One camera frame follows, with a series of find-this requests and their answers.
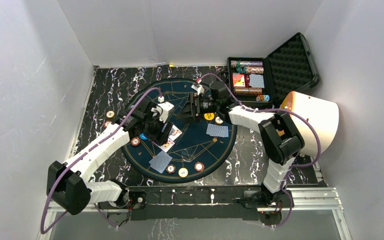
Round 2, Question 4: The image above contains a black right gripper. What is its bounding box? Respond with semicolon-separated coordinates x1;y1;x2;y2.
174;92;220;125

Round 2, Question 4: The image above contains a blue small blind button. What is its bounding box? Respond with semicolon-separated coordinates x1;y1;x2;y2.
139;133;148;140

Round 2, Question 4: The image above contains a red poker chip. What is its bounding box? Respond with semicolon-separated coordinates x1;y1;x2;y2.
130;137;141;146

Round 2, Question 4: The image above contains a yellow big blind button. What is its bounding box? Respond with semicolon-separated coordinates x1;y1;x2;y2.
204;112;216;121

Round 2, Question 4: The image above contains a face-up king card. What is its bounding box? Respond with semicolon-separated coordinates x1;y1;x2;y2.
168;125;182;142

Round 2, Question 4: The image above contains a face-up diamonds card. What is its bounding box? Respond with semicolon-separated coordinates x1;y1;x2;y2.
158;138;175;153

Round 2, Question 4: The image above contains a cream chip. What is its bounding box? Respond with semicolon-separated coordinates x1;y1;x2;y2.
178;167;189;178
214;116;224;125

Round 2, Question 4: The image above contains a dealt card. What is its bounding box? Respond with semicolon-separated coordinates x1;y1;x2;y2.
149;151;173;174
206;124;229;138

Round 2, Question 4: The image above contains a cream chip off mat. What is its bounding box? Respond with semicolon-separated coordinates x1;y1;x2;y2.
106;110;115;119

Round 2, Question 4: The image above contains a red chip off mat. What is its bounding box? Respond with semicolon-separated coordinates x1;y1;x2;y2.
104;120;112;128

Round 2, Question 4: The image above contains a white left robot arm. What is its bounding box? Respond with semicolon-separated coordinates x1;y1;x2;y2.
46;99;175;215

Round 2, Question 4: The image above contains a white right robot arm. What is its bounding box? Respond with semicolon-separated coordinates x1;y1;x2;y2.
176;80;305;207

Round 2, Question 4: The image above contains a round blue poker mat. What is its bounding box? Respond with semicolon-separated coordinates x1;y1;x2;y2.
121;78;238;184

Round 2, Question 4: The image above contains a clear plastic dealer button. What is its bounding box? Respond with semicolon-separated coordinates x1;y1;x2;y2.
181;147;196;163

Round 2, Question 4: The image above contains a poker chip row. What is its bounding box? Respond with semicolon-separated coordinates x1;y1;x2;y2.
234;87;263;96
230;60;263;68
236;66;264;75

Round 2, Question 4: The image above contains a red card deck box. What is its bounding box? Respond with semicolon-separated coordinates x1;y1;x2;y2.
232;73;246;87

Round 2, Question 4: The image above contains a top poker chip row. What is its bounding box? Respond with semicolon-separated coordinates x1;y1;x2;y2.
230;60;263;68

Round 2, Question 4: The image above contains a short poker chip stack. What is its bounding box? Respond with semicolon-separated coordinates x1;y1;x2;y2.
255;94;270;102

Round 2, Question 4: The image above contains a blue card deck in case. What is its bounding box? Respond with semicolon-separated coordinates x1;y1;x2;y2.
249;74;265;89

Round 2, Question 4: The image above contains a black foam-lined carrying case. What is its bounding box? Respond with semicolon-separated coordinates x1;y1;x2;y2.
220;32;321;108

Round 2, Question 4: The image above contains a white cylindrical drum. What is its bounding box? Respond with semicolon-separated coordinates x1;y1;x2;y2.
280;91;339;157

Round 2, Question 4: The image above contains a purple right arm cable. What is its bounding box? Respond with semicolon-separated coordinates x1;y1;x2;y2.
195;73;322;229

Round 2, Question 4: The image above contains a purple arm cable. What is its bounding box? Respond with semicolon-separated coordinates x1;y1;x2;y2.
195;73;322;229
40;87;164;235

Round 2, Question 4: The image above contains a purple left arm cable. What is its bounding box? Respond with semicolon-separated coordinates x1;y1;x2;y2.
40;87;164;235

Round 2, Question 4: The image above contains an aluminium mounting rail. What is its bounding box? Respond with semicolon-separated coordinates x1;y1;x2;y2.
38;186;352;240

